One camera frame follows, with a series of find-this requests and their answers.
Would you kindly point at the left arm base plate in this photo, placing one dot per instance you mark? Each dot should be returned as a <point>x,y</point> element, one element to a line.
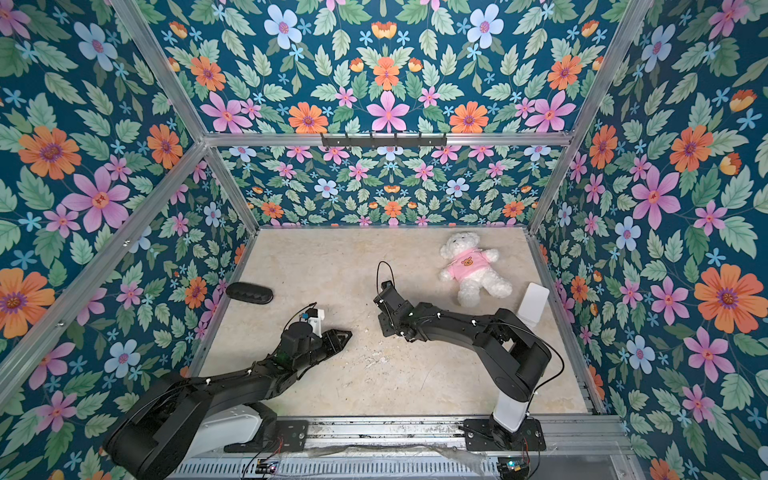
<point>289,435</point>

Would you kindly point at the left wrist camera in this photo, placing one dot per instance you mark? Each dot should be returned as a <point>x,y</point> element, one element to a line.
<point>315,317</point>

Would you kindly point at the white rectangular box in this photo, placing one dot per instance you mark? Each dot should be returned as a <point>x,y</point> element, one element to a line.
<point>532,306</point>

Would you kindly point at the aluminium front rail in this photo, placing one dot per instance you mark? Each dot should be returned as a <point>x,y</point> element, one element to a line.
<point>579,446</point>

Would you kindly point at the white teddy bear pink shirt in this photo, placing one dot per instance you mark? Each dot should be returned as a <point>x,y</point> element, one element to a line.
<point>472,268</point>

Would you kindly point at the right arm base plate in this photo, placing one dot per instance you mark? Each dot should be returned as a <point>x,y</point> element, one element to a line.
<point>486,435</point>

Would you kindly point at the black oval case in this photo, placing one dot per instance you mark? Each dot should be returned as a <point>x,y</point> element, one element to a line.
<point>250,293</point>

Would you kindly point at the black hook rail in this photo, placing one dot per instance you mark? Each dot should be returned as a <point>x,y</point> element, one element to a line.
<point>374,141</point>

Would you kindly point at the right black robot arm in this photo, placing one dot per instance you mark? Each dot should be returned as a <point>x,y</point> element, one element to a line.
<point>518,361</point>

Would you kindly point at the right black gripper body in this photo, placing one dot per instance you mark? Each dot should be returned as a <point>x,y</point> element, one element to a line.
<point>389,309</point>

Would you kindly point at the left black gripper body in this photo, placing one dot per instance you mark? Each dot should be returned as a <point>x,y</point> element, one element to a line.
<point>311,357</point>

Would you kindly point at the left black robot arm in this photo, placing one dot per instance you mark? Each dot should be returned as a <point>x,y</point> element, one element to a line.
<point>159,431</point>

